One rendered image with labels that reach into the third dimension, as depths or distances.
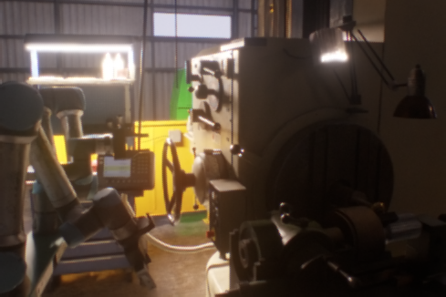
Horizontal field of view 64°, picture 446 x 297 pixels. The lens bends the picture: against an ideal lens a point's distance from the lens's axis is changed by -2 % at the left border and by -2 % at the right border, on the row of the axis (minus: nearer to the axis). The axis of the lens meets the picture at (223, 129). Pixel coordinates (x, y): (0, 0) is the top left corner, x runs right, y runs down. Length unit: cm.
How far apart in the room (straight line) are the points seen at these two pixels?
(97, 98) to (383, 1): 250
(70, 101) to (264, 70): 90
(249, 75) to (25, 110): 78
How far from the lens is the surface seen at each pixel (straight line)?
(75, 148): 158
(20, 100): 99
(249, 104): 139
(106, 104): 344
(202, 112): 180
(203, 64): 169
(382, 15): 175
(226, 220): 136
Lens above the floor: 173
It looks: 8 degrees down
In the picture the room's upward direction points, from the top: straight up
